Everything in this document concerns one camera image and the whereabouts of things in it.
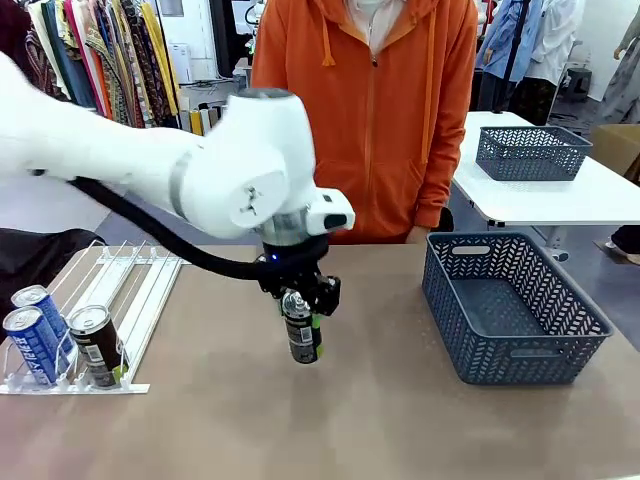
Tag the yellow board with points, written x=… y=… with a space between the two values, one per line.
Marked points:
x=196 y=122

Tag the person in orange hoodie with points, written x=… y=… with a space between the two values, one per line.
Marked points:
x=380 y=150

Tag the dark brown drink can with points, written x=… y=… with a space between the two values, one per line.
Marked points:
x=300 y=340
x=97 y=345

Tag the mannequin in grey dress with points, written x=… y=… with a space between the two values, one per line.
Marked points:
x=625 y=80

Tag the mannequin in white coat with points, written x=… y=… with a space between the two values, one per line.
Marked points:
x=557 y=40

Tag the black stool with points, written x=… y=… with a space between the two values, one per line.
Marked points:
x=579 y=82

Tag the black stand pole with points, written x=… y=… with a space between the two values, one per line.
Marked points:
x=515 y=50

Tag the large blue-grey plastic basket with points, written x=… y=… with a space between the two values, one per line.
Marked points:
x=505 y=320

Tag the bystander leg with shoe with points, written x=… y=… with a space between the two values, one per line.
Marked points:
x=627 y=242

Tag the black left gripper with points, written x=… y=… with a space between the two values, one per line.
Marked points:
x=290 y=272

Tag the yellow hanging garment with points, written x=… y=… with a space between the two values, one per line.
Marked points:
x=159 y=55

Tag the brown patterned hanging garment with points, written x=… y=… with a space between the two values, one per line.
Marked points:
x=137 y=65

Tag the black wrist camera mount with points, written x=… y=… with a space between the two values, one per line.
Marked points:
x=331 y=295

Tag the teal hanging garment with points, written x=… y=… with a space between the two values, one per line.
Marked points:
x=65 y=55

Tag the white side table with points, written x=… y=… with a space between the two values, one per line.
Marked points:
x=550 y=200

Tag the black cloth cover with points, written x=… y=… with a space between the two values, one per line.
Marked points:
x=35 y=260

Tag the person's left hand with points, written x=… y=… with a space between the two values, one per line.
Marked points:
x=419 y=236

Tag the dark red hanging garment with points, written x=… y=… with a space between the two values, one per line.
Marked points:
x=12 y=35

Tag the mannequin in blue shirt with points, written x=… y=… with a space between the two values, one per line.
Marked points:
x=502 y=35

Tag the black chair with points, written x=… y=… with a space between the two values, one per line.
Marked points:
x=446 y=220

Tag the blue drink can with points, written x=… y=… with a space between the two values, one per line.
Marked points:
x=35 y=350
x=47 y=306

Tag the person's left forearm orange sleeve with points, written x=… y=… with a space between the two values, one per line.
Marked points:
x=442 y=190

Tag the cardboard box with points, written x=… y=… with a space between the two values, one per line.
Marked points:
x=617 y=145

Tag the white air purifier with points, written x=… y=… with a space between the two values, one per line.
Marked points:
x=180 y=62

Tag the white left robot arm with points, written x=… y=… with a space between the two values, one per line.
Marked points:
x=100 y=145

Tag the small blue-grey plastic basket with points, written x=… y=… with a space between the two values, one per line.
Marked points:
x=530 y=165

